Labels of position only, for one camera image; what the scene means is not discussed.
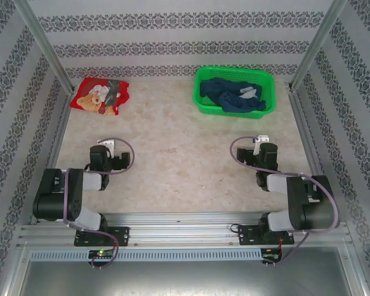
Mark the aluminium frame post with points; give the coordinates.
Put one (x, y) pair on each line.
(319, 43)
(46, 43)

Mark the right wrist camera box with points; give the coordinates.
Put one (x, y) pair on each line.
(261, 138)

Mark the aluminium mounting rail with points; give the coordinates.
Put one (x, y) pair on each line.
(185, 228)

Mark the dark blue t-shirt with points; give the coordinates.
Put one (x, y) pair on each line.
(234, 98)

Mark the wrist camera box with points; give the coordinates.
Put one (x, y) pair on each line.
(261, 138)
(108, 144)

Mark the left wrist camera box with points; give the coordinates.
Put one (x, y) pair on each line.
(108, 144)

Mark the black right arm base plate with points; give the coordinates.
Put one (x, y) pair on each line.
(248, 235)

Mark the red teddy bear t-shirt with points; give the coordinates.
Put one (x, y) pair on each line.
(89, 101)

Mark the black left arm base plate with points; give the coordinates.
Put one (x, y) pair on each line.
(121, 235)

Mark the green plastic basket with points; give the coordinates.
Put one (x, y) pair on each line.
(203, 77)

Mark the grey metal shelf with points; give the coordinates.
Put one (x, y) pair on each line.
(185, 277)

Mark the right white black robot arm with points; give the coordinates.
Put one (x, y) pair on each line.
(314, 212)

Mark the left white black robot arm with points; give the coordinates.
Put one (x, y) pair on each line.
(49, 197)

